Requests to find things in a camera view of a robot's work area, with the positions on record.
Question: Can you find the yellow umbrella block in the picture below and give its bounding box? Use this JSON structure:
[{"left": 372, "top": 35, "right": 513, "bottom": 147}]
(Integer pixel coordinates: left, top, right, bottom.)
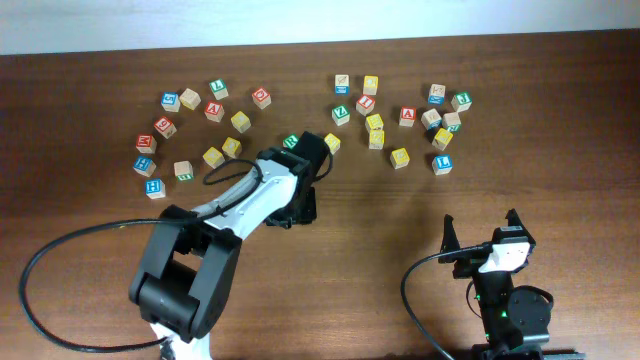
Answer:
[{"left": 390, "top": 148, "right": 410, "bottom": 169}]

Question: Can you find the wooden yellow-sided K block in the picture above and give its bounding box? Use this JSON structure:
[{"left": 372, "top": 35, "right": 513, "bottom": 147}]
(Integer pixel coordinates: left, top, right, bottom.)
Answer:
[{"left": 179, "top": 88, "right": 201, "bottom": 110}]

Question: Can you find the red a block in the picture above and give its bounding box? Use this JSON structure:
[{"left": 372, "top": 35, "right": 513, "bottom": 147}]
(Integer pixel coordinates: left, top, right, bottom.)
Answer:
[
  {"left": 399, "top": 107, "right": 416, "bottom": 127},
  {"left": 204, "top": 101, "right": 225, "bottom": 123}
]

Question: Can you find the blue H block lower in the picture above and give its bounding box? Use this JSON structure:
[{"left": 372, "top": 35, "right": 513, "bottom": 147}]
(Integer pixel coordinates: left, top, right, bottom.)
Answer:
[{"left": 145, "top": 179, "right": 166, "bottom": 199}]

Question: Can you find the blue-sided wooden block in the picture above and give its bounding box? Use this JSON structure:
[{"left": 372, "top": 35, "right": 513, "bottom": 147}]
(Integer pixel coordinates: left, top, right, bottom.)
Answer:
[{"left": 421, "top": 109, "right": 442, "bottom": 131}]

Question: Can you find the red 6 block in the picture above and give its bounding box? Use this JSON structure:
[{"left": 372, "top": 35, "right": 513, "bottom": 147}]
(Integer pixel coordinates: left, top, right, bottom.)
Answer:
[{"left": 153, "top": 116, "right": 177, "bottom": 139}]

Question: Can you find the blue-sided picture block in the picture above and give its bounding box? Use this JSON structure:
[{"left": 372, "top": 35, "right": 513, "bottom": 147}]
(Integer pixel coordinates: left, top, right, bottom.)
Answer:
[{"left": 334, "top": 74, "right": 350, "bottom": 95}]

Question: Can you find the yellow block top row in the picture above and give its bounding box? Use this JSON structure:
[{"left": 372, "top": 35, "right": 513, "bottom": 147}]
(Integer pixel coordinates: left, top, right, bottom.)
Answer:
[{"left": 363, "top": 75, "right": 379, "bottom": 96}]

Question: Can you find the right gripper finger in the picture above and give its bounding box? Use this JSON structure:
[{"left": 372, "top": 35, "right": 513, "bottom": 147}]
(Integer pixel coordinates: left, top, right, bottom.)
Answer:
[
  {"left": 505, "top": 208, "right": 523, "bottom": 229},
  {"left": 439, "top": 214, "right": 460, "bottom": 263}
]

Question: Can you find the yellow block middle upper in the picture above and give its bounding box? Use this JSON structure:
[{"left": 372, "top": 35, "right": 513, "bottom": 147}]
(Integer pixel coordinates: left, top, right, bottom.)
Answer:
[{"left": 365, "top": 114, "right": 384, "bottom": 132}]

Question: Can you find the red M block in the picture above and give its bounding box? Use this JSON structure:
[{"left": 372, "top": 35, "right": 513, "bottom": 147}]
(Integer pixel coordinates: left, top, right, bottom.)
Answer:
[{"left": 135, "top": 134, "right": 157, "bottom": 154}]

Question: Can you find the red C block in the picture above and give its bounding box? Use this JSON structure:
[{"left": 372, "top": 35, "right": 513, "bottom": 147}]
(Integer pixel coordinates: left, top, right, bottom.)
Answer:
[{"left": 251, "top": 87, "right": 272, "bottom": 110}]

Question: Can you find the yellow O block left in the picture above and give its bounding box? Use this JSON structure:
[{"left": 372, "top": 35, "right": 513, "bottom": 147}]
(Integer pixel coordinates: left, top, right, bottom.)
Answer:
[{"left": 222, "top": 137, "right": 242, "bottom": 159}]

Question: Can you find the blue H block upper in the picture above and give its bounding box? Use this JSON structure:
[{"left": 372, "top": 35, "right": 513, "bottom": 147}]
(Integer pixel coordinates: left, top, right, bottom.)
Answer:
[{"left": 133, "top": 156, "right": 156, "bottom": 177}]

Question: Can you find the green Z block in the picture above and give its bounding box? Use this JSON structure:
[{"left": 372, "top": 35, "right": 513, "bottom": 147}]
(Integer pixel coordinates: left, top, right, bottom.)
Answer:
[{"left": 331, "top": 105, "right": 350, "bottom": 126}]

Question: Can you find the yellow block middle lower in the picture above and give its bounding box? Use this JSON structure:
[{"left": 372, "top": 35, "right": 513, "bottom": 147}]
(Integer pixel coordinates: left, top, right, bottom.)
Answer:
[{"left": 368, "top": 129, "right": 385, "bottom": 150}]

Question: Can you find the blue X block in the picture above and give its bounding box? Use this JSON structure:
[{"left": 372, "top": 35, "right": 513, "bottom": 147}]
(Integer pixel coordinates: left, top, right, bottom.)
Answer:
[{"left": 428, "top": 84, "right": 446, "bottom": 106}]

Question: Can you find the blue 5 block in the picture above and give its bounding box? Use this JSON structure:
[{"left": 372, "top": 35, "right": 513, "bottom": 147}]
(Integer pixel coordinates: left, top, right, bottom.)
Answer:
[{"left": 161, "top": 92, "right": 181, "bottom": 113}]

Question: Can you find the green-sided wooden block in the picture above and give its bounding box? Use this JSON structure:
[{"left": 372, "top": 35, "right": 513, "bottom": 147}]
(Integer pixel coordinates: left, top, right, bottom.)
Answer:
[{"left": 174, "top": 161, "right": 194, "bottom": 181}]

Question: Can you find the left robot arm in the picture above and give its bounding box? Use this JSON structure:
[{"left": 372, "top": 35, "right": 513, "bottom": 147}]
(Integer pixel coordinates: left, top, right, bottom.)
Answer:
[{"left": 129, "top": 132, "right": 331, "bottom": 359}]

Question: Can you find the green J block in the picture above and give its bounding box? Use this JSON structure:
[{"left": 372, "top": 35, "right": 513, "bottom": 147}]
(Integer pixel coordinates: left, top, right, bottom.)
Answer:
[{"left": 451, "top": 92, "right": 472, "bottom": 112}]

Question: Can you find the green L block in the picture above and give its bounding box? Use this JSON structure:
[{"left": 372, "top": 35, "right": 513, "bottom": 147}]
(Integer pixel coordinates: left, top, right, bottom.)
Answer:
[{"left": 209, "top": 79, "right": 229, "bottom": 100}]

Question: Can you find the yellow block right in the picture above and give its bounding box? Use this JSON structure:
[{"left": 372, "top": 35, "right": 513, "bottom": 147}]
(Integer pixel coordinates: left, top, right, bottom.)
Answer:
[{"left": 432, "top": 128, "right": 453, "bottom": 151}]

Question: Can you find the yellow o block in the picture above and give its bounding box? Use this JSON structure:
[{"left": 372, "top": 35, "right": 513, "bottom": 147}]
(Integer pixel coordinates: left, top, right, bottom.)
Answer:
[
  {"left": 324, "top": 133, "right": 341, "bottom": 155},
  {"left": 222, "top": 137, "right": 242, "bottom": 159}
]

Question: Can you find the green R block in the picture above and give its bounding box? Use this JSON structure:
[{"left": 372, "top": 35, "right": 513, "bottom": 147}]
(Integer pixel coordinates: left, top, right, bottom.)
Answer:
[{"left": 282, "top": 134, "right": 299, "bottom": 149}]

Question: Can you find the yellow C block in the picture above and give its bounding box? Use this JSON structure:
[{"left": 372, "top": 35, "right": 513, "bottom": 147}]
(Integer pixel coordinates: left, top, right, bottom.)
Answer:
[{"left": 231, "top": 111, "right": 251, "bottom": 133}]

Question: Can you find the blue L block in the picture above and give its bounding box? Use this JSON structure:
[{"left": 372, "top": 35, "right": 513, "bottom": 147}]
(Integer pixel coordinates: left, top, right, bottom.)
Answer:
[{"left": 432, "top": 154, "right": 453, "bottom": 176}]

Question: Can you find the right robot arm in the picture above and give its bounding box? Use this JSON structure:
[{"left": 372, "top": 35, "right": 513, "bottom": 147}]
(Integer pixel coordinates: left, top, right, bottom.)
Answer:
[{"left": 440, "top": 209, "right": 554, "bottom": 359}]

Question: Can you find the yellow G block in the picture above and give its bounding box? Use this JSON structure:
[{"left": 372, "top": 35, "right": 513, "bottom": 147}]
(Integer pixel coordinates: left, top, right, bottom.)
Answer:
[{"left": 203, "top": 147, "right": 225, "bottom": 169}]

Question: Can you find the blue h block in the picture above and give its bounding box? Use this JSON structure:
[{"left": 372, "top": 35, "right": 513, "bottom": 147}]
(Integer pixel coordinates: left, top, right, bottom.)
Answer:
[
  {"left": 145, "top": 179, "right": 166, "bottom": 199},
  {"left": 133, "top": 156, "right": 156, "bottom": 177}
]

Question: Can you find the red I block upper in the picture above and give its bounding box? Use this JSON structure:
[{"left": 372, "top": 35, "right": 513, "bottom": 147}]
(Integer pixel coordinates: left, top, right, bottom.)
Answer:
[{"left": 355, "top": 94, "right": 375, "bottom": 116}]

